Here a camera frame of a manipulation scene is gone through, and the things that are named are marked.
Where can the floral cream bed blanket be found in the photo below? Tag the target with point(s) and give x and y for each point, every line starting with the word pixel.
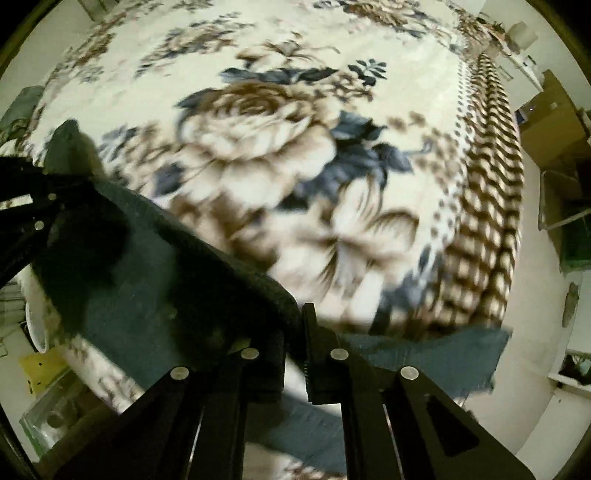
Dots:
pixel 362 154

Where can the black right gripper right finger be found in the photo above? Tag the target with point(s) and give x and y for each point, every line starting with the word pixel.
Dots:
pixel 398 425

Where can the dark blue denim pants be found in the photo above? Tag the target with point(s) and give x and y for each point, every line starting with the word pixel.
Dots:
pixel 132 282

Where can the metal frame chair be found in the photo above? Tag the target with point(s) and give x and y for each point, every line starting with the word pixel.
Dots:
pixel 564 214

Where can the brown cardboard box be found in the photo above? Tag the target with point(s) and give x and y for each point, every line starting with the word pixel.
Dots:
pixel 553 133

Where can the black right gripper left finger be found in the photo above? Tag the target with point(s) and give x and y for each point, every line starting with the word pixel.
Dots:
pixel 189 424

